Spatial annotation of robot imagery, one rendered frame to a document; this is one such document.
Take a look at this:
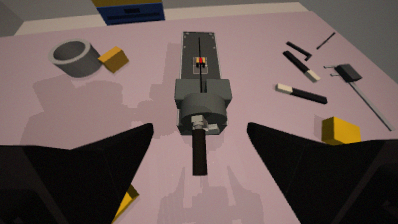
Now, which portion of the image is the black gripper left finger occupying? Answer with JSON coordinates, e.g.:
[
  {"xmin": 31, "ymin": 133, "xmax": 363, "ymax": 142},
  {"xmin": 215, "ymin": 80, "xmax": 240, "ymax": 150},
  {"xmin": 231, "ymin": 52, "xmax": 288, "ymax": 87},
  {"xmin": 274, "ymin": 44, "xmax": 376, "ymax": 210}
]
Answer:
[{"xmin": 0, "ymin": 123, "xmax": 154, "ymax": 224}]

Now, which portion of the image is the dark grey hollow cylinder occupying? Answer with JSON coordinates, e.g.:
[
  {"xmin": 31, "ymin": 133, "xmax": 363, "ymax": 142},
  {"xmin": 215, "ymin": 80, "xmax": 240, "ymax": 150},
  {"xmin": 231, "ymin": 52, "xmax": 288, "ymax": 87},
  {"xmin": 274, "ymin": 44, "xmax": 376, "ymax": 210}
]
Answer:
[{"xmin": 47, "ymin": 38, "xmax": 103, "ymax": 78}]

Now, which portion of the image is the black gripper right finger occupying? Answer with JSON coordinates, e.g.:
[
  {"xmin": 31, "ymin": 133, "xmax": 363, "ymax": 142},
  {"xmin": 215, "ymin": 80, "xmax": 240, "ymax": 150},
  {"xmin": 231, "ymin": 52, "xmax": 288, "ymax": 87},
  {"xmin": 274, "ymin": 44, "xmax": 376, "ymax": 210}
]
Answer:
[{"xmin": 247, "ymin": 122, "xmax": 398, "ymax": 224}]

